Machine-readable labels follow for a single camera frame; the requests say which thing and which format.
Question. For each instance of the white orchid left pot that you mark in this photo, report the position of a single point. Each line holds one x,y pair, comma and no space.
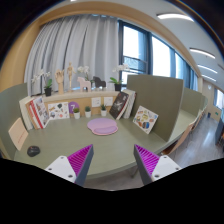
45,82

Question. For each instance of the red-spined picture book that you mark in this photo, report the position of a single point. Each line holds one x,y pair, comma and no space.
37,112

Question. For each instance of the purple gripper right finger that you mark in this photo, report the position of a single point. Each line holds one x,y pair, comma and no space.
153,167

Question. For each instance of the grey curtain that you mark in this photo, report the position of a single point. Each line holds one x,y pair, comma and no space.
83,40

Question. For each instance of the green desk partition right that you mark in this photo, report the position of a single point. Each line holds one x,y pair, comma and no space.
161,95

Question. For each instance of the colourful picture book right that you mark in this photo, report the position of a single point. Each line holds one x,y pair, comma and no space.
145,119

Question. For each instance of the white orchid pot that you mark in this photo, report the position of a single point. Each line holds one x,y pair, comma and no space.
45,82
117,81

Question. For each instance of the wooden mannequin figure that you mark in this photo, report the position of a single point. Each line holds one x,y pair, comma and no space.
70,72

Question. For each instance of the small potted plant right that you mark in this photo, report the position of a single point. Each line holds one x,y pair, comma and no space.
103,110

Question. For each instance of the black computer mouse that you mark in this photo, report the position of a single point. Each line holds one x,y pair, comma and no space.
33,151

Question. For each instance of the beige card on left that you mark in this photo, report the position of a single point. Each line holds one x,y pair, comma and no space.
18,133

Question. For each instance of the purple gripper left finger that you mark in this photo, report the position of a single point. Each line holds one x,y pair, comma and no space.
73,168

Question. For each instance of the wooden hand model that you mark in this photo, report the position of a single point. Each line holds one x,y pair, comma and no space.
59,76

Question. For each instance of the white orchid right pot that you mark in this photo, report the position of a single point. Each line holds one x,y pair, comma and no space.
117,81

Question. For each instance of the white illustrated book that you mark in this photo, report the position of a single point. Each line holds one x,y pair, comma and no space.
58,111

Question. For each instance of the purple round number sign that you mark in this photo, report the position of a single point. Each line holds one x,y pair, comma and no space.
72,105

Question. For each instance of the light wooden horse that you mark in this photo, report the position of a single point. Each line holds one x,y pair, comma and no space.
84,84

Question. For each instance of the dark wooden horse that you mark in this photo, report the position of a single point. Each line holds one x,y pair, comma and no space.
98,82

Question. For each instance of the white orchid middle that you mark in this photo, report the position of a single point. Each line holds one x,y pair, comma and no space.
86,71

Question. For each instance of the black book leaning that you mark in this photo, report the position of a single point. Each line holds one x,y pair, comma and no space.
119,105

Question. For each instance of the small potted plant middle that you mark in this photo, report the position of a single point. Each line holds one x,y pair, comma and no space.
87,111

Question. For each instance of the small potted plant left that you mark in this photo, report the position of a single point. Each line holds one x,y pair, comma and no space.
76,113

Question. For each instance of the wooden shelf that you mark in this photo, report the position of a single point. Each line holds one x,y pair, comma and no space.
93,99

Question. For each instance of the pink oval mouse pad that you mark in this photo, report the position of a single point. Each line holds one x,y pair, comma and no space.
102,126

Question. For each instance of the small potted plant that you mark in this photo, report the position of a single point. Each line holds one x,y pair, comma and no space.
76,113
87,111
103,110

